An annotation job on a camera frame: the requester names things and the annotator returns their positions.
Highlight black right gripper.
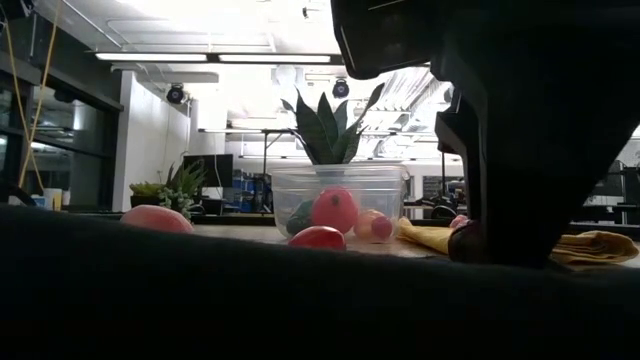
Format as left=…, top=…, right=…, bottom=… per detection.
left=434, top=0, right=640, bottom=269

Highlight yellow cloth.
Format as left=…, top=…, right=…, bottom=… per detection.
left=397, top=215, right=640, bottom=266

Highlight clear plastic tupperware container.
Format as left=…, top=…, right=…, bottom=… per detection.
left=269, top=161, right=410, bottom=243

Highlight orange toy produce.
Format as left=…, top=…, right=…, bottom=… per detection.
left=353, top=208, right=382, bottom=240

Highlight green toy pepper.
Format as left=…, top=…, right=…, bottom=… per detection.
left=285, top=199, right=316, bottom=237

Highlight pink toy peach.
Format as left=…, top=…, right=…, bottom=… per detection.
left=119, top=204, right=195, bottom=234

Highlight black monitor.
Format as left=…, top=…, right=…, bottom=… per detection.
left=605, top=158, right=624, bottom=197
left=182, top=153, right=235, bottom=189

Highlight background robot workstation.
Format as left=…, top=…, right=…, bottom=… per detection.
left=412, top=174, right=469, bottom=221

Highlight snake plant in white pot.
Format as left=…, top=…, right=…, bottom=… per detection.
left=279, top=82, right=387, bottom=189

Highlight long ceiling light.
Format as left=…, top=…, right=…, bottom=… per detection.
left=94, top=51, right=209, bottom=63
left=218, top=53, right=332, bottom=64

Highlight blue storage bins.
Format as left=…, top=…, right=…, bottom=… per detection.
left=232, top=168, right=274, bottom=214

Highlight succulent plant in dark pot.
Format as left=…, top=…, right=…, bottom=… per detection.
left=128, top=159, right=209, bottom=221

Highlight white cup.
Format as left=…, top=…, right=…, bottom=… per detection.
left=42, top=187, right=65, bottom=211

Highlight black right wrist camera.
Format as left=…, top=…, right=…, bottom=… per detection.
left=329, top=0, right=451, bottom=81

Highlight yellow cable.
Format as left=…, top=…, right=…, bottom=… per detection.
left=2, top=0, right=62, bottom=196

